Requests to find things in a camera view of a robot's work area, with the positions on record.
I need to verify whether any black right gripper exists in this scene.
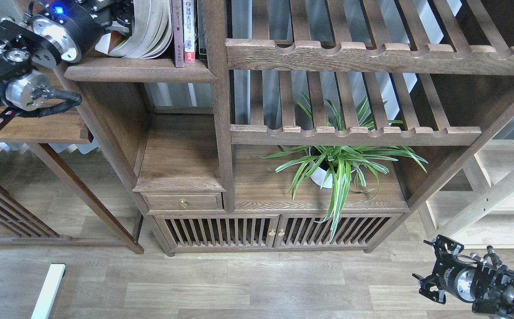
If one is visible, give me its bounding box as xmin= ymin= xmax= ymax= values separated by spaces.
xmin=412 ymin=235 xmax=479 ymax=304

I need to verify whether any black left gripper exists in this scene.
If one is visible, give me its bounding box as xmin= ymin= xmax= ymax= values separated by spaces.
xmin=31 ymin=0 xmax=134 ymax=63

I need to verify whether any yellow green cover book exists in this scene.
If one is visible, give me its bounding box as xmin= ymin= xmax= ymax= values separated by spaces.
xmin=109 ymin=0 xmax=151 ymax=57

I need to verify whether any red cover book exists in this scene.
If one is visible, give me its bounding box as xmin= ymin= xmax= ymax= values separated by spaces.
xmin=94 ymin=31 xmax=128 ymax=56

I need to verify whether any pale lavender cover book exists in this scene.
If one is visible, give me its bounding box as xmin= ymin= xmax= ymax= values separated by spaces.
xmin=132 ymin=0 xmax=170 ymax=58

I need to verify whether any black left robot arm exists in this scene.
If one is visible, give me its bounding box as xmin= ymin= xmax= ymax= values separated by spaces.
xmin=0 ymin=0 xmax=134 ymax=131

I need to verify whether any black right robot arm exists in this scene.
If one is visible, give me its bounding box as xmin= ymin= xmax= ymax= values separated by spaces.
xmin=414 ymin=235 xmax=514 ymax=319

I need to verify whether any light wooden shelf unit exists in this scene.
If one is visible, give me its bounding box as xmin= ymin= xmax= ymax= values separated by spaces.
xmin=418 ymin=140 xmax=514 ymax=249

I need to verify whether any maroon upright book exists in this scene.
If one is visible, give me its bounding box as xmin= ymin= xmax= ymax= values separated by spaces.
xmin=170 ymin=0 xmax=184 ymax=67

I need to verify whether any dark upright book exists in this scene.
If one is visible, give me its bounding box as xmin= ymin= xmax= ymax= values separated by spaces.
xmin=196 ymin=0 xmax=208 ymax=61

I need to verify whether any green spider plant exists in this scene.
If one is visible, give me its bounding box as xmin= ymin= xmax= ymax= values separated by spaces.
xmin=260 ymin=92 xmax=429 ymax=242

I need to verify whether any white plant pot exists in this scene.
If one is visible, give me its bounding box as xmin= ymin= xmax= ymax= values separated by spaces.
xmin=310 ymin=166 xmax=334 ymax=189

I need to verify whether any dark wooden bookshelf cabinet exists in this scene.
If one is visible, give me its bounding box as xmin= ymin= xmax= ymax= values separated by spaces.
xmin=55 ymin=0 xmax=514 ymax=256

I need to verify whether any brass drawer knob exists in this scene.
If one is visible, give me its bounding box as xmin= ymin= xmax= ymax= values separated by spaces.
xmin=180 ymin=198 xmax=188 ymax=209

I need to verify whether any dark wooden side table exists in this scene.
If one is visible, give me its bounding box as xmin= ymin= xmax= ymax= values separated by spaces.
xmin=0 ymin=111 xmax=144 ymax=254

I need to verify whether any white metal bar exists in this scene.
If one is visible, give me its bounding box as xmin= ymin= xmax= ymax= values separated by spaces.
xmin=30 ymin=263 xmax=66 ymax=319

